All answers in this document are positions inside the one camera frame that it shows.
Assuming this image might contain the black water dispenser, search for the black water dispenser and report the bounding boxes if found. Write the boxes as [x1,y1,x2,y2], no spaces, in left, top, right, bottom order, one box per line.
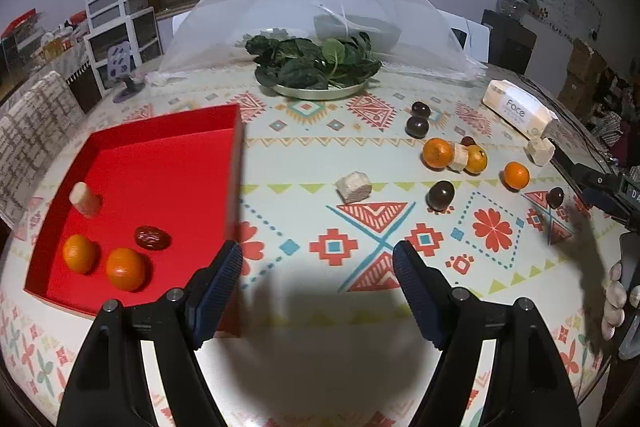
[482,9,538,75]

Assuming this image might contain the round metal plate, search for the round metal plate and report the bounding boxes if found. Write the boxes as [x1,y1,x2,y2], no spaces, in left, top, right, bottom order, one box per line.
[256,77,373,100]

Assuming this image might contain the grey bowl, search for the grey bowl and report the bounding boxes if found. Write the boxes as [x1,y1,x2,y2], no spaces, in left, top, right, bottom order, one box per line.
[313,13,401,52]

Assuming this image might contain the white mesh food cover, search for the white mesh food cover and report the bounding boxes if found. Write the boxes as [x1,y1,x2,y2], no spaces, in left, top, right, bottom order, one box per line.
[157,0,488,82]

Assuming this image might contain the person's right hand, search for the person's right hand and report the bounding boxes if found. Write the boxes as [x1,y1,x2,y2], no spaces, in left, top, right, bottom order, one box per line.
[601,261,627,342]

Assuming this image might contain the beige sugarcane cylinder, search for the beige sugarcane cylinder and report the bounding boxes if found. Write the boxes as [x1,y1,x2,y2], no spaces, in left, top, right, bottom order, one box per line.
[450,143,469,173]
[69,182,103,219]

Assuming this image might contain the side table with cloth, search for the side table with cloth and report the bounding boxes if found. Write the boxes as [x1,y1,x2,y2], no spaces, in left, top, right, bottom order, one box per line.
[0,37,106,100]

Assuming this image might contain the white chair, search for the white chair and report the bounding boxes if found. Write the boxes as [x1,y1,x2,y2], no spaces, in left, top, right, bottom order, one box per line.
[440,9,488,62]

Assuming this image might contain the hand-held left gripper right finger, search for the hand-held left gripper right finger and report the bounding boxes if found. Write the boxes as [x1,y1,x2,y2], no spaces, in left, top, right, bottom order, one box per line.
[392,239,583,427]

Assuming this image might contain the beige sugarcane cube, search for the beige sugarcane cube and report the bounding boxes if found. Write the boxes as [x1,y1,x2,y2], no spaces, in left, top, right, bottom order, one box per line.
[335,171,373,206]
[526,137,557,166]

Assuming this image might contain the black cable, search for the black cable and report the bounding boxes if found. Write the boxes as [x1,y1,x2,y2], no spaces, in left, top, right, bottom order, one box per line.
[550,127,618,180]

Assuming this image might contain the white tissue pack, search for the white tissue pack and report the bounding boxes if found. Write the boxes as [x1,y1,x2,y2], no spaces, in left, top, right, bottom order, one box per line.
[482,79,561,140]

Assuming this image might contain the white soup spoon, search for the white soup spoon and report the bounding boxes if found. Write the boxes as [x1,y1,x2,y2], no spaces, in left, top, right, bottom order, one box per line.
[315,2,371,30]

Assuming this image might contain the cardboard boxes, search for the cardboard boxes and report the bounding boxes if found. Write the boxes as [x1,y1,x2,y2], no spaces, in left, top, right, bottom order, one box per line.
[557,38,608,118]

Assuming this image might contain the patterned fabric chair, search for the patterned fabric chair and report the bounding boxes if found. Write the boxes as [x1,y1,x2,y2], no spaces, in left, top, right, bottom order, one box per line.
[0,72,86,223]

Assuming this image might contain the red lidded container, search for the red lidded container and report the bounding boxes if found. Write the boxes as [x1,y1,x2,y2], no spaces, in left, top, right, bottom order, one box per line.
[0,9,38,38]

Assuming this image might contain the red cardboard box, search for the red cardboard box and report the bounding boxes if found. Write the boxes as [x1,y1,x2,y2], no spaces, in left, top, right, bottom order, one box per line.
[24,103,246,338]

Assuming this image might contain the green leafy vegetables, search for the green leafy vegetables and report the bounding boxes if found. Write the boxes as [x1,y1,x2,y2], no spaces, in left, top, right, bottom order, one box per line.
[244,32,383,90]

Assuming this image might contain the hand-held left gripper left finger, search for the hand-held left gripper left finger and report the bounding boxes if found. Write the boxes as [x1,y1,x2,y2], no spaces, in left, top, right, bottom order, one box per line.
[56,239,244,427]

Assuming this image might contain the phone stand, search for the phone stand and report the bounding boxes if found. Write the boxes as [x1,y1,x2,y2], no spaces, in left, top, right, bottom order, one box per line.
[107,43,146,102]

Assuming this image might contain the orange mandarin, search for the orange mandarin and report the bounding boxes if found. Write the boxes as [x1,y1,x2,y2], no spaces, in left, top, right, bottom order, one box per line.
[503,161,531,191]
[422,137,455,170]
[62,234,99,275]
[105,248,150,293]
[465,145,489,175]

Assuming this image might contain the white plastic drawer unit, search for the white plastic drawer unit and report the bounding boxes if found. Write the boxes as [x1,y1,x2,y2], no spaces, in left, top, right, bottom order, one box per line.
[83,0,163,72]

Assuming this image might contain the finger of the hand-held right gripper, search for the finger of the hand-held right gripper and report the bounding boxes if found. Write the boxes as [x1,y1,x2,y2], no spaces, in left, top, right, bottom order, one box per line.
[571,163,626,196]
[582,190,633,229]

